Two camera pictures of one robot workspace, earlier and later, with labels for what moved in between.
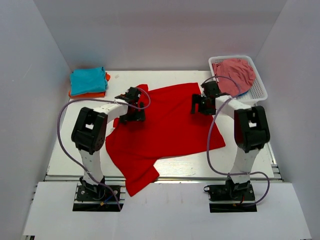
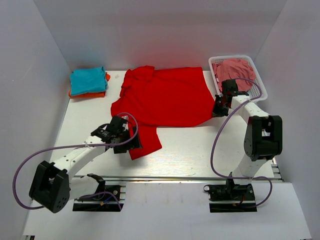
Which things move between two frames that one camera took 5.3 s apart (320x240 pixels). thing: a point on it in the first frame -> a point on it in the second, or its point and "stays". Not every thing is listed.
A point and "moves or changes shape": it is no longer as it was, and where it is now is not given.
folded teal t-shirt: [87, 81] stays
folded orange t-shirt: [96, 94] stays
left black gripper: [140, 115] -> [136, 144]
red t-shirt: [169, 129] moves or changes shape
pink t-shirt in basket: [239, 70] stays
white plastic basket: [258, 92] stays
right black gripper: [196, 99] -> [216, 112]
